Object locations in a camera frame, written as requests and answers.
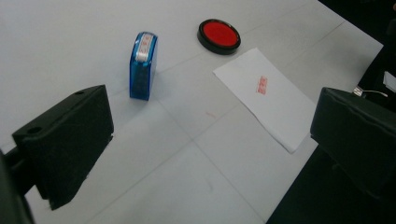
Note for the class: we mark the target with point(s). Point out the white paper sheet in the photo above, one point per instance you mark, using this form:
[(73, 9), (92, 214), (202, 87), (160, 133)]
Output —
[(280, 109)]

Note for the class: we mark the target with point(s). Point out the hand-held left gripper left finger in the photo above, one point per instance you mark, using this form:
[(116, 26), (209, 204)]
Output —
[(68, 140)]

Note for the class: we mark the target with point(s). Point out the white table covering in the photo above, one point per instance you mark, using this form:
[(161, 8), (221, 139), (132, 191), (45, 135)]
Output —
[(186, 174)]

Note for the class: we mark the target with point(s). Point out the round red ink pad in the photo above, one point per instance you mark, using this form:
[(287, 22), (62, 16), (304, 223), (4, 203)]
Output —
[(219, 34)]

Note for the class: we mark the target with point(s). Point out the blue stamp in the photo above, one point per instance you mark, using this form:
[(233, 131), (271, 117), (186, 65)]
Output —
[(144, 46)]

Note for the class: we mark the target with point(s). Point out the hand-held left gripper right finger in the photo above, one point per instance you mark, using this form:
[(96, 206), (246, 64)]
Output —
[(358, 140)]

